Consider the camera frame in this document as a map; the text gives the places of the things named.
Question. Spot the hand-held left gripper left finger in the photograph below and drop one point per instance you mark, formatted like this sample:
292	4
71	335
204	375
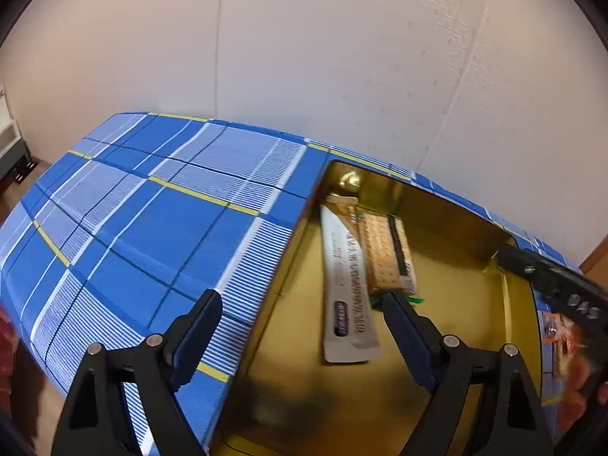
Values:
197	337

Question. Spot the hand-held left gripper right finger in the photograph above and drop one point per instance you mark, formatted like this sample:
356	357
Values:
408	337

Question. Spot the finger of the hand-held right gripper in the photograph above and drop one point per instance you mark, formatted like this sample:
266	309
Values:
596	361
546	278

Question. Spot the orange snack packet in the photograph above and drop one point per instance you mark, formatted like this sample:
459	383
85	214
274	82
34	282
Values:
563	337

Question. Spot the gold tin box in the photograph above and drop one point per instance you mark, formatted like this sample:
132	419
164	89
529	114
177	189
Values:
304	389

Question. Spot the person's right hand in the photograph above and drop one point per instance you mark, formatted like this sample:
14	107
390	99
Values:
572	420

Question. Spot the green snack packet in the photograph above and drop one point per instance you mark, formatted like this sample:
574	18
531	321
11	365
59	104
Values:
413	300

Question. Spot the long white snack bar packet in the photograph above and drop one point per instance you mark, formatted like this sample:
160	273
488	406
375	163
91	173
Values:
349	308

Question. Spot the cracker packet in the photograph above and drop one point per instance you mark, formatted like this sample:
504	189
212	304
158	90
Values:
382	256

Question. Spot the blue plaid cloth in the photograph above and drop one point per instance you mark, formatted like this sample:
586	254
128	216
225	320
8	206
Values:
156	228

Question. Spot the small brown snack packet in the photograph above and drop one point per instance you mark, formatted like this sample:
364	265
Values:
343	205

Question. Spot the person's red clothing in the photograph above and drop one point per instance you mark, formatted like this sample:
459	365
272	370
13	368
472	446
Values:
7	342

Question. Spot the grey and white cabinet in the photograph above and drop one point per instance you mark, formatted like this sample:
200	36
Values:
14	152

